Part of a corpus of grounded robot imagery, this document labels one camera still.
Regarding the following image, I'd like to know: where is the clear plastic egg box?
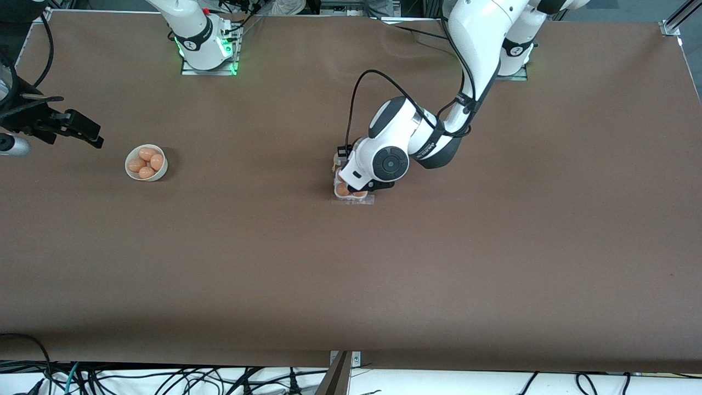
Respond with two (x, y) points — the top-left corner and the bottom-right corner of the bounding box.
(331, 154), (376, 207)

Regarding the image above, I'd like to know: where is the white round bowl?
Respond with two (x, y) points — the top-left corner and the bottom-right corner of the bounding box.
(125, 144), (169, 182)

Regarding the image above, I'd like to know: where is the brown table cover sheet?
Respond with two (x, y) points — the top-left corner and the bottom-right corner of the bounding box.
(0, 10), (702, 374)

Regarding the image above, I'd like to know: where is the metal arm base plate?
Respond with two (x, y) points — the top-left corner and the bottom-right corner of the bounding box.
(494, 55), (529, 82)
(181, 23), (241, 76)

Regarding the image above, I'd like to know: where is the black arm base cable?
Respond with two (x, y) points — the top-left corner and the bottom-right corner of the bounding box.
(390, 24), (451, 40)
(218, 0), (265, 35)

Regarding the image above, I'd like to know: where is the grey camera pole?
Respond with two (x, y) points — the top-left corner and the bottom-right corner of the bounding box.
(315, 351), (353, 395)

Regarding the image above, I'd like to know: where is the black looping cable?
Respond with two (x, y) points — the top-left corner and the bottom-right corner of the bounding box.
(0, 332), (54, 395)

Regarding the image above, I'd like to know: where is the teal cable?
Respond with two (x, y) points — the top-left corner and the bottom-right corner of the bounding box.
(64, 362), (82, 395)

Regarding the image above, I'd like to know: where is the black tangled cable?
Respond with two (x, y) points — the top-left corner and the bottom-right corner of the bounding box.
(82, 366), (330, 395)

